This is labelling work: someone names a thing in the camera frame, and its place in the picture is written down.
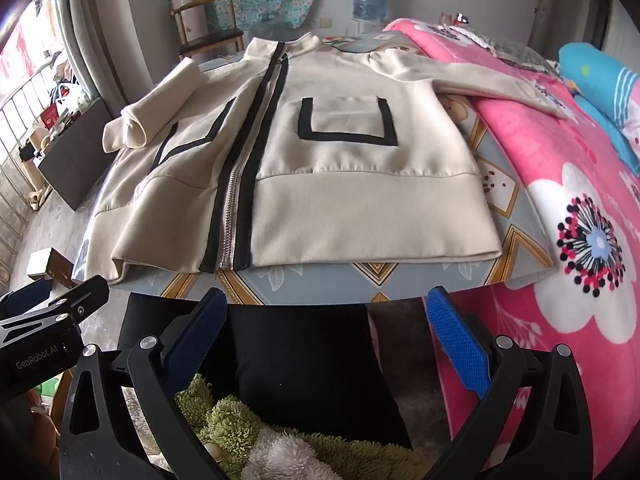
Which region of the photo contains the metal window railing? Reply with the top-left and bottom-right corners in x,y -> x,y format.
0,45 -> 76,271

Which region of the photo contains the white plastic bag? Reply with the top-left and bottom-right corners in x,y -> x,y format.
52,82 -> 92,117

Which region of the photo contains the fruit print tablecloth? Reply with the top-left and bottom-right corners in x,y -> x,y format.
72,32 -> 558,307

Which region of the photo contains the door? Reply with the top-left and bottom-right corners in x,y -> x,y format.
545,0 -> 614,58

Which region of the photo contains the cream zip jacket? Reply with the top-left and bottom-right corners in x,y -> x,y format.
91,31 -> 571,286

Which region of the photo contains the small cardboard box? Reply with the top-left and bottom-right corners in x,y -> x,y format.
26,249 -> 76,281

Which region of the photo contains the grey curtain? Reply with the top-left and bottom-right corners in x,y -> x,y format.
67,0 -> 132,117

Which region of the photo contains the clear water jug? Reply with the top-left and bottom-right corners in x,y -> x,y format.
252,14 -> 282,38

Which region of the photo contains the white water dispenser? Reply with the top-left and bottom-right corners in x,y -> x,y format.
350,17 -> 387,37

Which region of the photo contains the black garment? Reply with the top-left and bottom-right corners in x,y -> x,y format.
117,292 -> 414,452

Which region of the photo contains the wooden chair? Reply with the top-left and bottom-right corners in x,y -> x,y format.
170,0 -> 246,61

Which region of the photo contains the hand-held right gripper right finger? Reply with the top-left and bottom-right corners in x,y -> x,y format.
425,285 -> 596,480

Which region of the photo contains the white container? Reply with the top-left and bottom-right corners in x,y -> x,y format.
181,0 -> 212,47

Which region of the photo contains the blue pillow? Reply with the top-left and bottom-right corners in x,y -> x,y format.
557,42 -> 640,176

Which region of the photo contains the dark side cabinet with clutter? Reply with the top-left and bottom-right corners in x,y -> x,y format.
37,95 -> 121,211

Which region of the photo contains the hanging pink cloth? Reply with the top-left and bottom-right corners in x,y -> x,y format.
0,22 -> 33,83

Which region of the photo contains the grey lace-trimmed cloth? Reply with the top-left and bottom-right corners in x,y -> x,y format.
470,29 -> 557,75

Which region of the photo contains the pink floral blanket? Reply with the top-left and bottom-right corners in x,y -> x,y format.
382,17 -> 640,480

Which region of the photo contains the person's left forearm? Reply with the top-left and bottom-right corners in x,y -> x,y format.
0,396 -> 63,480

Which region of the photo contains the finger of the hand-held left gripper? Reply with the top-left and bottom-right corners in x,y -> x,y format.
0,275 -> 111,349
0,278 -> 54,319

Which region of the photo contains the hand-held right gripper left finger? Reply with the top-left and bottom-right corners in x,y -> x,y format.
59,287 -> 230,480

